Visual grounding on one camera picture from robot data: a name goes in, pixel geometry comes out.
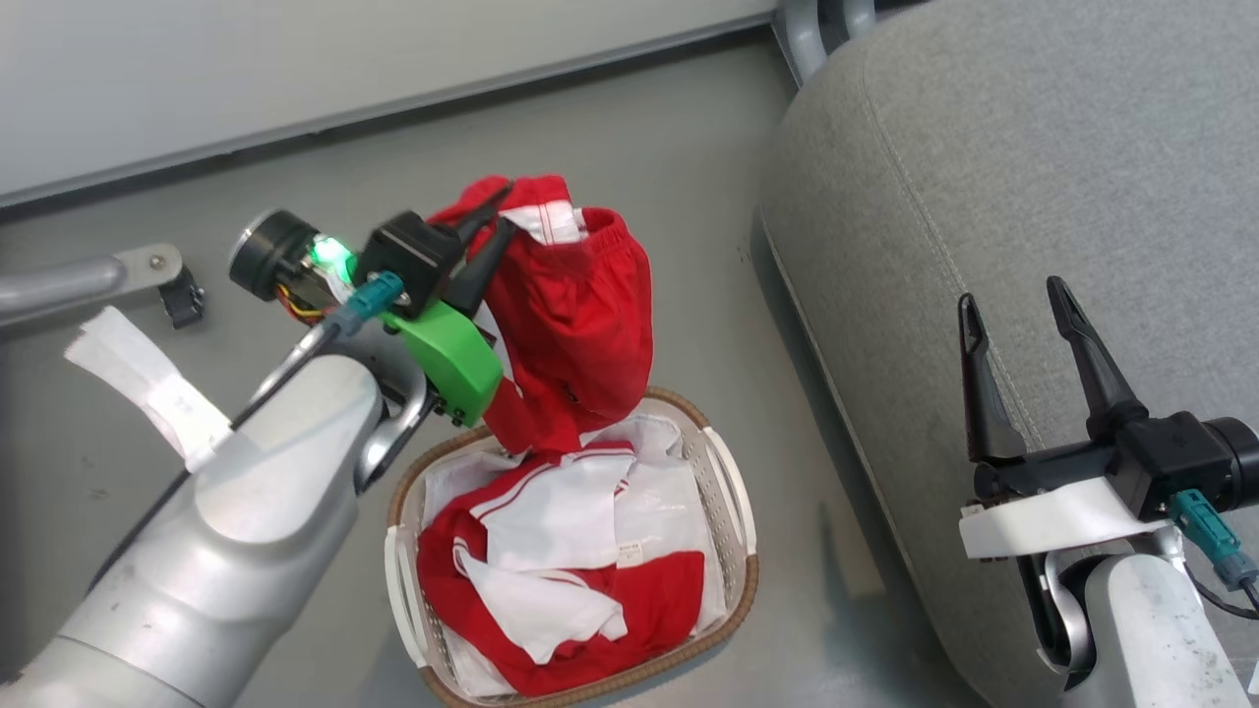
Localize grey metal frame leg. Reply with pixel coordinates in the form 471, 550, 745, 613
772, 0, 881, 88

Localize small black clip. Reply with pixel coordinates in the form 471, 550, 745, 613
157, 267, 206, 330

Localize red white striped sports jersey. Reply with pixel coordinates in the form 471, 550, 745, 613
416, 440, 711, 699

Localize white fabric basket liner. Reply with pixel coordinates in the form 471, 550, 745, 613
398, 413, 734, 701

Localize teal plug right arm cable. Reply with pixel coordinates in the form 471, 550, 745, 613
1169, 489, 1259, 620

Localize white wicker-rimmed laundry basket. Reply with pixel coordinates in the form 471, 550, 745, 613
386, 386, 760, 708

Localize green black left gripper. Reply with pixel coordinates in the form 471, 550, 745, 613
231, 181, 518, 429

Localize white paper tag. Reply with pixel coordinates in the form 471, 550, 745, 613
64, 305, 232, 473

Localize red shorts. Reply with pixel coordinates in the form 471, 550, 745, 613
428, 175, 655, 455

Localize grey metal rail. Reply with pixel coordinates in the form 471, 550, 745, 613
0, 243, 185, 330

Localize plain white garment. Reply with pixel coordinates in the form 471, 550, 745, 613
615, 457, 729, 630

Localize grey baseboard strip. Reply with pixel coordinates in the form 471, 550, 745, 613
0, 10, 788, 209

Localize grey fabric sofa seat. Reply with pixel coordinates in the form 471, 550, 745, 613
752, 0, 1259, 708

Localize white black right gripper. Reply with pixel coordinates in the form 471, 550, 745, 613
959, 276, 1176, 561

